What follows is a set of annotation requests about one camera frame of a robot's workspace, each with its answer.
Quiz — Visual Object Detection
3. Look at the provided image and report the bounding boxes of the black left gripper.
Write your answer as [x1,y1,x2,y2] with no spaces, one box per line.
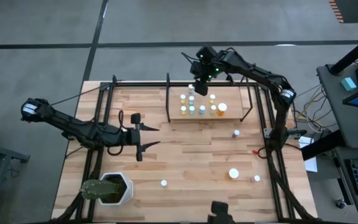
[122,113,162,162]

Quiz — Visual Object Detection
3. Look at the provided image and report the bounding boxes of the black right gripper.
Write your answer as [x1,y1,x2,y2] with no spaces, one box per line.
[190,45,226,96]

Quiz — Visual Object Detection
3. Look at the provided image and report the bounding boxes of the large orange pill bottle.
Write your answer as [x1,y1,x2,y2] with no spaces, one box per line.
[227,167,240,180]
[216,102,229,117]

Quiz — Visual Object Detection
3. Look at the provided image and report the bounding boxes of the wooden shelf board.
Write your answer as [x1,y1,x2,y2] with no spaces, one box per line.
[168,86,244,122]

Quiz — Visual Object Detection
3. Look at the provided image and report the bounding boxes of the white hexagonal planter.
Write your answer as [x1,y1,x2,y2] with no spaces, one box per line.
[98,172,134,207]

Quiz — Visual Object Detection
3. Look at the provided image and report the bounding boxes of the green cactus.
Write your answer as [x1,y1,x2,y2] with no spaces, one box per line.
[80,179,120,200]

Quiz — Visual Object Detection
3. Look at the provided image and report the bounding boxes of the grey side desk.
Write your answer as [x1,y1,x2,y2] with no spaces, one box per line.
[316,63,358,224]

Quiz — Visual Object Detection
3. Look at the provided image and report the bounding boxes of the black stand beam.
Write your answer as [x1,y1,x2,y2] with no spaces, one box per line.
[300,129,345,161]

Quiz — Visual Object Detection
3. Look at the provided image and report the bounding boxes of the grey metal desk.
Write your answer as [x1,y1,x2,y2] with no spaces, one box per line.
[0,138,31,224]

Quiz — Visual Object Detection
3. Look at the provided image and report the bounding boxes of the white paper sheet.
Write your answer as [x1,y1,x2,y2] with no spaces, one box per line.
[298,136,318,173]

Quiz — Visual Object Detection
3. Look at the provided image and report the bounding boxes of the teal box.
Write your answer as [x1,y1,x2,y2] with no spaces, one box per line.
[341,77,357,92]

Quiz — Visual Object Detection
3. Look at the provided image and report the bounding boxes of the black diagonal pole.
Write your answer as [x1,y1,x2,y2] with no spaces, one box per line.
[328,29,358,76]

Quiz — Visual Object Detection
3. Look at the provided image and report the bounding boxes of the orange-striped dark floor mat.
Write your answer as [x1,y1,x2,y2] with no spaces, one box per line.
[328,0,358,24]

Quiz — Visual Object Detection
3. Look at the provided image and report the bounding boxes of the black table frame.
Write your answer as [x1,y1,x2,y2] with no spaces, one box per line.
[50,73,318,224]

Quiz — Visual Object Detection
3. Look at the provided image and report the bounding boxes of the thin black cable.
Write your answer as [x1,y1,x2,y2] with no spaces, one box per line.
[49,79,115,106]

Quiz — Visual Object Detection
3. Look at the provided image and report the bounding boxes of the black handheld camera device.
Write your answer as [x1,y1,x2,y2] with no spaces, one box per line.
[208,200,236,224]

